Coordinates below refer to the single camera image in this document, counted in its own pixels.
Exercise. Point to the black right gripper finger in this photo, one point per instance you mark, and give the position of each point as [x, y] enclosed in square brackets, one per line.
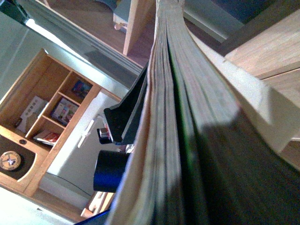
[122, 120]

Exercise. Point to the white paperback book red spine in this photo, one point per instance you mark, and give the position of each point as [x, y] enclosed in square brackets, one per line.
[234, 196]

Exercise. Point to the distant wooden cabinet shelf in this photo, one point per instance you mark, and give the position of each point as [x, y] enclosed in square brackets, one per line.
[51, 80]

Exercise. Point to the colourful book upper cubby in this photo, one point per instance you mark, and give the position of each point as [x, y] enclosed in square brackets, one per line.
[81, 89]

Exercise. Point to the colourful book cubby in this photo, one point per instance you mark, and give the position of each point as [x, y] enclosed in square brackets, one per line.
[64, 111]
[81, 89]

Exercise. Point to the colourful book middle cubby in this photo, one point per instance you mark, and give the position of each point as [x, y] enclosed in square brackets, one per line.
[64, 111]

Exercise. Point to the red white book lower cubby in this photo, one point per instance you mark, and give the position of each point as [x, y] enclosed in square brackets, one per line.
[47, 137]

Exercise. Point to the white box in cabinet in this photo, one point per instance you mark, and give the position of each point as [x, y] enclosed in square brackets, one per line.
[31, 114]

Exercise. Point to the round wooden clock face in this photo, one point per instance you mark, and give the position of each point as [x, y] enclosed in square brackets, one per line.
[10, 160]

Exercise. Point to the light wooden bookshelf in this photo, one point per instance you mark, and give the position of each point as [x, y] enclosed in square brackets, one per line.
[264, 54]

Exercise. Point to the white door handle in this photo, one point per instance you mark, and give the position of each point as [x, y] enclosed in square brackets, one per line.
[88, 129]

